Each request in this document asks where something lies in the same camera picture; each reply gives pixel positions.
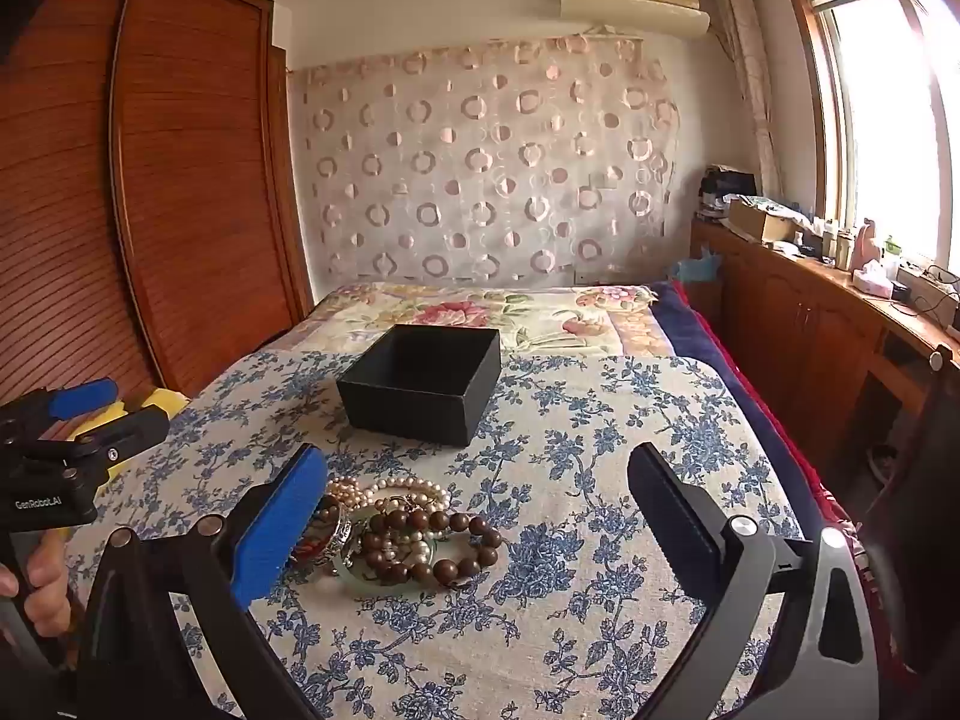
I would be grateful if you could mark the circle patterned sheer curtain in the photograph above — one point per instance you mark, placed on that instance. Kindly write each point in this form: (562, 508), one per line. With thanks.
(487, 187)

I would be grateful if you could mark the black device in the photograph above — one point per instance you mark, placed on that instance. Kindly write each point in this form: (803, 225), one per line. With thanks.
(727, 187)

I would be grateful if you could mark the black jewelry box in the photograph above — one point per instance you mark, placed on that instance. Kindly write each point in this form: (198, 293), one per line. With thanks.
(420, 409)

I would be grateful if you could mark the wooden sideboard cabinet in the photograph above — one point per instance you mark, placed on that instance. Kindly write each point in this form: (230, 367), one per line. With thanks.
(787, 315)

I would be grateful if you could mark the pink floral quilt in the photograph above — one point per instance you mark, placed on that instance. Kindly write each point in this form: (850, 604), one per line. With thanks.
(450, 311)

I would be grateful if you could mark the yellow cloth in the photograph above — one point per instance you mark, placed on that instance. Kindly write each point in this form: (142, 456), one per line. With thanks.
(169, 401)

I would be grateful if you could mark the wooden framed window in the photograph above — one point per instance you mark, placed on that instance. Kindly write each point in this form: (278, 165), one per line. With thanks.
(885, 127)

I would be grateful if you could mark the pale window curtain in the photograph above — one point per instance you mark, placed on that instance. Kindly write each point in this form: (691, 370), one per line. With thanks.
(750, 75)

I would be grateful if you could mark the wooden wardrobe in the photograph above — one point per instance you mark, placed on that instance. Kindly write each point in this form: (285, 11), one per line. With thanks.
(187, 165)

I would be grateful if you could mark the black chair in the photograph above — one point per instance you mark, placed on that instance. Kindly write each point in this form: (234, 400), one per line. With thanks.
(922, 465)

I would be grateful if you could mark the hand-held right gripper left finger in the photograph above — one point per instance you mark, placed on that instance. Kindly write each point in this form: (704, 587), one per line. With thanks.
(277, 532)

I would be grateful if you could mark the blue floral cloth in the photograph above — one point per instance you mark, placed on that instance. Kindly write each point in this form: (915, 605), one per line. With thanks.
(525, 615)

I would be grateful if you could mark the dark blue red blanket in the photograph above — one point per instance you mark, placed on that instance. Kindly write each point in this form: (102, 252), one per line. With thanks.
(705, 330)

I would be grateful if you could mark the cardboard box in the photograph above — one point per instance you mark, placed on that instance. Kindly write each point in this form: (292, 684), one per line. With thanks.
(757, 221)

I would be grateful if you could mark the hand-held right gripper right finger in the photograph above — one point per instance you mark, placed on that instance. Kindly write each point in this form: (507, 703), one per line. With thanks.
(675, 502)

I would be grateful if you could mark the pink tissue box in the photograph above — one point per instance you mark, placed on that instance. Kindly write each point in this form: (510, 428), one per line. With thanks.
(871, 281)

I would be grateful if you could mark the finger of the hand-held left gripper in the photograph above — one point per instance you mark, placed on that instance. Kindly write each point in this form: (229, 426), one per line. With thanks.
(135, 431)
(86, 396)

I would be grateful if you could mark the person's left hand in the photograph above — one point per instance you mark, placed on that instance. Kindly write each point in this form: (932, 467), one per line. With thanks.
(45, 592)

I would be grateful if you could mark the silver carved bangle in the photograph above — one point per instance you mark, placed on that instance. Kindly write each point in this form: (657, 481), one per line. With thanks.
(346, 532)

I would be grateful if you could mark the pink figurine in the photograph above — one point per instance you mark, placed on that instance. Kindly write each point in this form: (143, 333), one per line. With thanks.
(868, 240)

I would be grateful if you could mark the blue plastic bag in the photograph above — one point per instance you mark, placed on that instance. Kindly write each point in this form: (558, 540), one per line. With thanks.
(694, 268)

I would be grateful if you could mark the pale green jade bangle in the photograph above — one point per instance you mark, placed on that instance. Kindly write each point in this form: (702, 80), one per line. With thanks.
(351, 576)

